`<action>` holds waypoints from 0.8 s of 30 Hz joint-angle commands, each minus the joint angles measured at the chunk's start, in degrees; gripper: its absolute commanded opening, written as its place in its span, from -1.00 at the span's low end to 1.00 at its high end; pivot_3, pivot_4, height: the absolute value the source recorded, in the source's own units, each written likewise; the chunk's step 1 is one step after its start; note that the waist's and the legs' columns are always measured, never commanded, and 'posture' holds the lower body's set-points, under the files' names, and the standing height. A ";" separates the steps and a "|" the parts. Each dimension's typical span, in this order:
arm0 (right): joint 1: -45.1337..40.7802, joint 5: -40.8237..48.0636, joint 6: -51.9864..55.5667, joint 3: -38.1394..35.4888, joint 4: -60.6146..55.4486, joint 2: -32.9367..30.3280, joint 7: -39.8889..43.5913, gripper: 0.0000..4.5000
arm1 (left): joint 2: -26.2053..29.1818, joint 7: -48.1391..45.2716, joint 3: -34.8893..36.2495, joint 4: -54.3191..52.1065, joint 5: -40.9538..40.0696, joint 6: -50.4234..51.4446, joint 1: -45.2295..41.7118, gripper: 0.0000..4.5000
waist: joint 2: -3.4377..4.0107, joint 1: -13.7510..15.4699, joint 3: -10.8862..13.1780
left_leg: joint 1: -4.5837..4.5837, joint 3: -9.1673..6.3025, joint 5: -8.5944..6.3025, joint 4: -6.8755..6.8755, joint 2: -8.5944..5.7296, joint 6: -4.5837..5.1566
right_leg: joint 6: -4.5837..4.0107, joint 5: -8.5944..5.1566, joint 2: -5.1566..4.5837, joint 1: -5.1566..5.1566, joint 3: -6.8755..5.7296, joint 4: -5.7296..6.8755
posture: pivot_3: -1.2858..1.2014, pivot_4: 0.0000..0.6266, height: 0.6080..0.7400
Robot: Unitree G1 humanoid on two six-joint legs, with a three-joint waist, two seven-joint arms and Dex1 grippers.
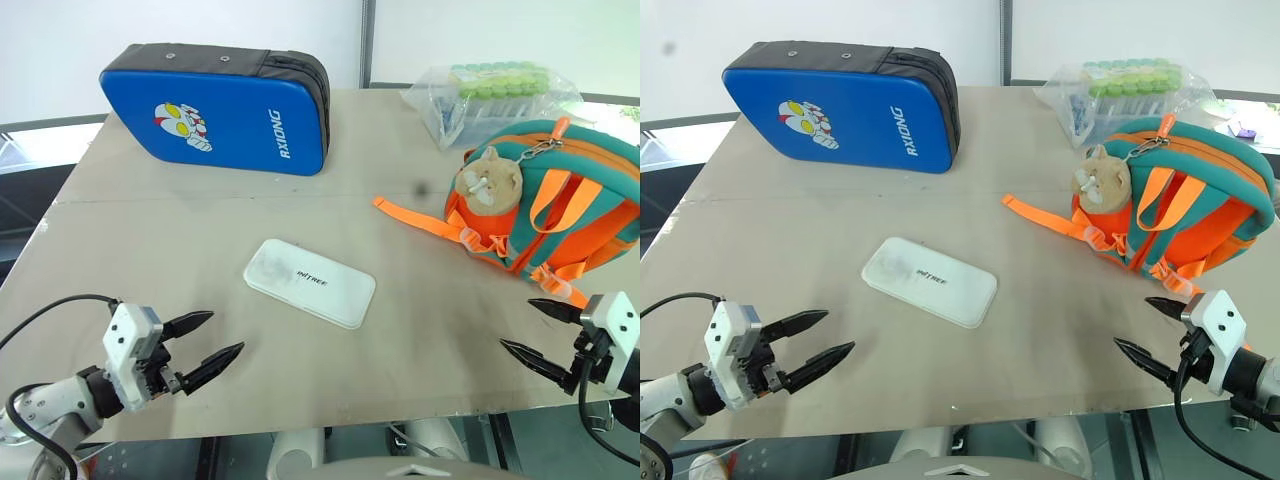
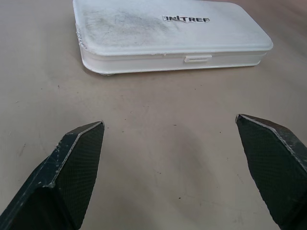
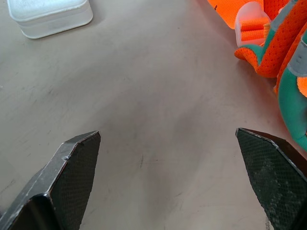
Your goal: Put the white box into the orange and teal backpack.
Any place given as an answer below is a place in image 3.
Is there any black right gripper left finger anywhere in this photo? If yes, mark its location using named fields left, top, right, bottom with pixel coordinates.
left=0, top=130, right=101, bottom=230

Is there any clear plastic container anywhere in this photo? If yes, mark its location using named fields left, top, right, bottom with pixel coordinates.
left=6, top=0, right=94, bottom=40

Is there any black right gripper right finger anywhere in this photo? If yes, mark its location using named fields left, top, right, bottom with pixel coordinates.
left=235, top=127, right=307, bottom=230

